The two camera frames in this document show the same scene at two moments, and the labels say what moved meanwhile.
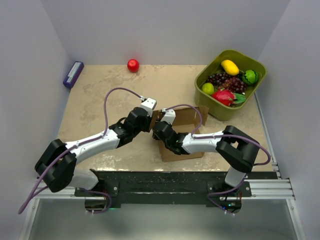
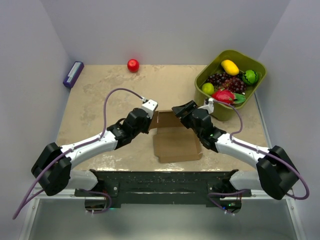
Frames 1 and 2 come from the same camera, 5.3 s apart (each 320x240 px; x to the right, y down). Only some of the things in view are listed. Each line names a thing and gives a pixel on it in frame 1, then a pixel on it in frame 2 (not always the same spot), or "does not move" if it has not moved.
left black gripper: x=148 y=120 does not move
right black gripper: x=155 y=136 -> x=179 y=110
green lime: x=208 y=88 does not move
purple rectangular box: x=73 y=74 does not move
